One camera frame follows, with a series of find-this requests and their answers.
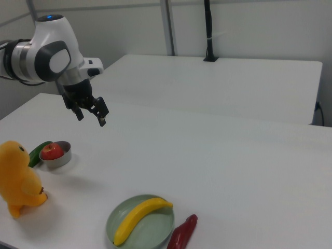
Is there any red chili pepper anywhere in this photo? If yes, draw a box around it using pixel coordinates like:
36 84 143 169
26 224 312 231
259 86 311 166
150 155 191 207
166 214 199 249

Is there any upright grey partition post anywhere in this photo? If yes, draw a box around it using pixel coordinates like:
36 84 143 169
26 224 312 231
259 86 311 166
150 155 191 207
159 0 178 57

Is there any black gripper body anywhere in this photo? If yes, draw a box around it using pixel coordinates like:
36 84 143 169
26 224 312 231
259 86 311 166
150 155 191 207
57 79 94 109

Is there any round metal bowl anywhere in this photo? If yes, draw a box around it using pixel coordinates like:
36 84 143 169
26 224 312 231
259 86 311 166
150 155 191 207
38 141 72 169

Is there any slanted grey partition post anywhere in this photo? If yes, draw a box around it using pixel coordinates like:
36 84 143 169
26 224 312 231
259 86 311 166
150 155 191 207
25 0 39 25

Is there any orange plush toy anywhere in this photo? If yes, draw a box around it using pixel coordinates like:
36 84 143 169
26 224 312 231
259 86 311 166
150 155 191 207
0 140 49 219

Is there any black cable on table edge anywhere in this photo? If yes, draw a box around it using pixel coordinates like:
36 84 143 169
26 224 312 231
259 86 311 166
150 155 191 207
314 102 325 128

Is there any light green plastic plate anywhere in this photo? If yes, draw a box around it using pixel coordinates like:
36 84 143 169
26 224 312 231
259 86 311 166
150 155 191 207
105 194 175 249

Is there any white adjacent table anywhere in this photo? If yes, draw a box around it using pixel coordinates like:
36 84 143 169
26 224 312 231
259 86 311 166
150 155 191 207
89 53 323 126

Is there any red apple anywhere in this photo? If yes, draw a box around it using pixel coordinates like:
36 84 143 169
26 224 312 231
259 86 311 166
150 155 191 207
41 143 64 161

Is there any yellow banana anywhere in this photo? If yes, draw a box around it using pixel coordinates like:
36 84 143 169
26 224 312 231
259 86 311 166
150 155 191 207
113 197 174 247

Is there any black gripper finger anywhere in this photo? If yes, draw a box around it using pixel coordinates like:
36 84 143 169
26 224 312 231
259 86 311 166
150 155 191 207
87 96 110 128
68 101 85 121

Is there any black camera pole with clamp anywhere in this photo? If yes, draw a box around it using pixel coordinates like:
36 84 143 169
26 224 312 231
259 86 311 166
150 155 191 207
203 0 220 63

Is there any green cucumber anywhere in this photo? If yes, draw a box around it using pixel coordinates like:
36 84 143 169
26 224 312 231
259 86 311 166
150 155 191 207
28 141 54 168

